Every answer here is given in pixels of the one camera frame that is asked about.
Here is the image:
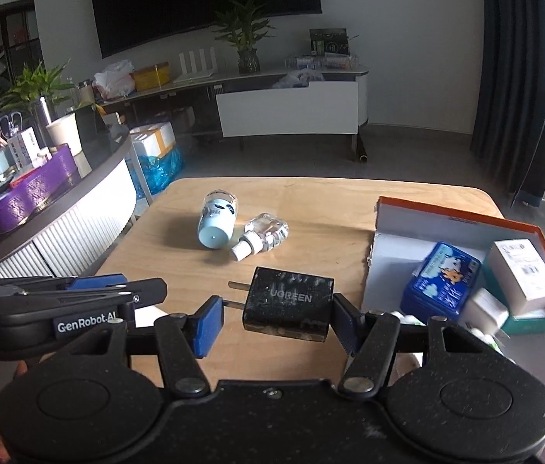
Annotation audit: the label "white router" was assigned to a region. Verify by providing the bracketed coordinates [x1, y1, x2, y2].
[172, 47, 218, 83]

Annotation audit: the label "white crumpled cloth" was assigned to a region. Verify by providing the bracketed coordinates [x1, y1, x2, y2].
[271, 70, 324, 89]

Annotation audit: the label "white cardboard box orange rim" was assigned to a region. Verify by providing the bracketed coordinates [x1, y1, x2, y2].
[364, 196, 545, 397]

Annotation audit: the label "light blue bottle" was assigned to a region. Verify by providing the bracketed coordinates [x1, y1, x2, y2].
[198, 191, 240, 250]

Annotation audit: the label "white box with barcode label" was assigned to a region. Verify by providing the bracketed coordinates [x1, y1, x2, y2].
[487, 239, 545, 318]

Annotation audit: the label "clear tray of small items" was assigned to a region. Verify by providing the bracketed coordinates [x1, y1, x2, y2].
[284, 54, 360, 71]

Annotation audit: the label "purple box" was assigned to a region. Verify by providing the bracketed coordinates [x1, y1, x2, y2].
[0, 145, 80, 234]

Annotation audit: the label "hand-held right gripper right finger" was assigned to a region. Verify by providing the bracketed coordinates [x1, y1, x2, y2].
[332, 294, 496, 396]

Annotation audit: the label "blue tin box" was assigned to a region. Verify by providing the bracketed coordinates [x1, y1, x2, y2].
[402, 242, 482, 322]

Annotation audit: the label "dark framed sign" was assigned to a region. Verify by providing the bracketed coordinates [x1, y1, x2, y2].
[309, 27, 351, 57]

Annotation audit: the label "white plug-in vaporizer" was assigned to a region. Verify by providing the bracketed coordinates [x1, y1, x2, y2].
[466, 326, 516, 364]
[391, 309, 428, 330]

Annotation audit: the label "white plastic bag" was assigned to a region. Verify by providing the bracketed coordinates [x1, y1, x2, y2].
[93, 60, 136, 100]

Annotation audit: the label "bamboo plant in dark vase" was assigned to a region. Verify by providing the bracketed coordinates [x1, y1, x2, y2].
[212, 0, 278, 75]

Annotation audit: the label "small white printed box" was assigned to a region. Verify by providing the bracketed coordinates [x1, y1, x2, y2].
[7, 128, 37, 165]

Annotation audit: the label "white curved cabinet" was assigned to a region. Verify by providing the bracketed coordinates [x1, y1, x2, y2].
[99, 65, 371, 161]

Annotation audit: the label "white power adapter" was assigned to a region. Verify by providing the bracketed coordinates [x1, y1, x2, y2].
[463, 287, 510, 335]

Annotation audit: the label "white paper cup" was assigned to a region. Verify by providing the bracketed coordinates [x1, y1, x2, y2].
[45, 113, 83, 156]

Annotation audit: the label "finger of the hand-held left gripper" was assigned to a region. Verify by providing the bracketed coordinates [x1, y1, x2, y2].
[0, 274, 129, 297]
[26, 277, 168, 308]

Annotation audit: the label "dark curtain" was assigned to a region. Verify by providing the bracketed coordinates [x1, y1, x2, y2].
[470, 0, 545, 195]

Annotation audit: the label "clear glass bottle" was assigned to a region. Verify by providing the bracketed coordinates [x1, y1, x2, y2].
[231, 213, 289, 263]

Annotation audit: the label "white and yellow carton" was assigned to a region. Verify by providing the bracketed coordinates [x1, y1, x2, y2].
[129, 122, 177, 160]

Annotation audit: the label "teal box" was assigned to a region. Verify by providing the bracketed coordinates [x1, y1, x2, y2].
[482, 271, 545, 337]

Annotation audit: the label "green plant in metal tumbler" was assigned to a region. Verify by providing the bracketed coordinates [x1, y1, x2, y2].
[0, 60, 78, 148]

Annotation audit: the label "yellow box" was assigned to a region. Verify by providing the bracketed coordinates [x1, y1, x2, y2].
[132, 62, 172, 92]

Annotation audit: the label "black television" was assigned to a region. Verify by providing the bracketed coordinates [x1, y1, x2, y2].
[88, 0, 324, 59]

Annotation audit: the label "scissors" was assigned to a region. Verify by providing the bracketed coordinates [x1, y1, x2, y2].
[0, 111, 25, 136]

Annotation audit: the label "curved counter with ribbed front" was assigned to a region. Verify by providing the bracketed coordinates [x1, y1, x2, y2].
[0, 126, 138, 284]

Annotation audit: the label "blue plastic bag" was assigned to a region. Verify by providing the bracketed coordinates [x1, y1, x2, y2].
[135, 147, 184, 194]

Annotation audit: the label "black charger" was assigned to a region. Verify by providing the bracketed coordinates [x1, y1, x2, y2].
[227, 267, 336, 344]

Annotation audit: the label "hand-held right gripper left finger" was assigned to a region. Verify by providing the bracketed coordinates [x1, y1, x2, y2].
[62, 295, 225, 396]

